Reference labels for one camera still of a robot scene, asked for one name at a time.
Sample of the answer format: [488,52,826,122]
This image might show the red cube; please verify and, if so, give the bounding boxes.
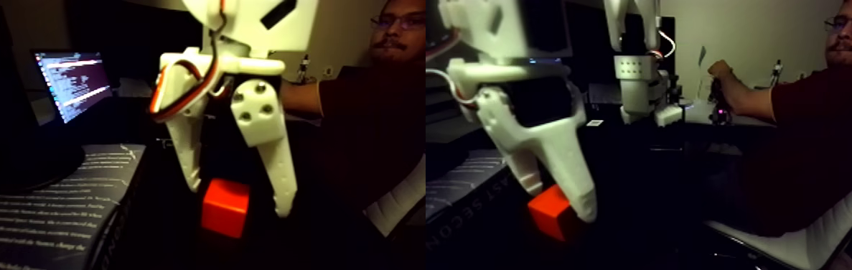
[202,178,251,239]

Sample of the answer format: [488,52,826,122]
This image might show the dark leader arm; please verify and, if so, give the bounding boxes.
[708,79,733,126]

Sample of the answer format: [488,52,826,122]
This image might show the person's hand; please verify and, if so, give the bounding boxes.
[707,60,736,93]

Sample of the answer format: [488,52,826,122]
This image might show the open laptop with lit screen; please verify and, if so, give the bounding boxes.
[32,49,114,126]

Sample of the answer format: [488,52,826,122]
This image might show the black book with printed text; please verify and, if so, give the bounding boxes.
[0,143,148,270]

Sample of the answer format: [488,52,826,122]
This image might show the white office chair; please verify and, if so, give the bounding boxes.
[704,154,852,270]

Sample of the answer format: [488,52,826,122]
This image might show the person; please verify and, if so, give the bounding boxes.
[707,0,852,238]

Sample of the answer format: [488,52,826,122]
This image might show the orange servo cable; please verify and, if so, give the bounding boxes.
[149,56,220,124]

